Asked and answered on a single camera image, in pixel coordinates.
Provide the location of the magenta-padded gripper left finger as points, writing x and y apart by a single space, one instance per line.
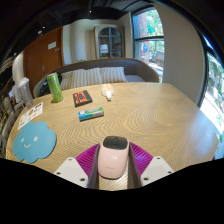
71 170

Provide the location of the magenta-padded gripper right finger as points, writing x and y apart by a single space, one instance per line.
155 170

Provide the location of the pink and black computer mouse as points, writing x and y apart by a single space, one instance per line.
112 160

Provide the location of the blue cloud-shaped mouse pad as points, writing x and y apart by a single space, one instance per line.
33 141

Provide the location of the small green and blue box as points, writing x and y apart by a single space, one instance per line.
90 114

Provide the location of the white sticker sheet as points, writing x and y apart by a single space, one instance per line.
30 115

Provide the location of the green drink can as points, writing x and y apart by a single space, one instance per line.
55 88

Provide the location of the black bag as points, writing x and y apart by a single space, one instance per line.
45 89

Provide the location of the white squeeze tube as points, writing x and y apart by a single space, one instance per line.
107 90

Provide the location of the clear plastic lidded jar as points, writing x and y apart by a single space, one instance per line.
25 93

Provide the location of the striped beige cushion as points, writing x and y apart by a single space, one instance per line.
113 74
91 76
71 80

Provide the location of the curved grey-brown sofa bench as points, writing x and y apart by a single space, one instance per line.
140 70

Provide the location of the brown wooden door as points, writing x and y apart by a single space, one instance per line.
38 63

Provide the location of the white door sign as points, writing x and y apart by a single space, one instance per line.
52 45

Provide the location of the arched glass-door cabinet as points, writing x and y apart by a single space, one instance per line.
110 41

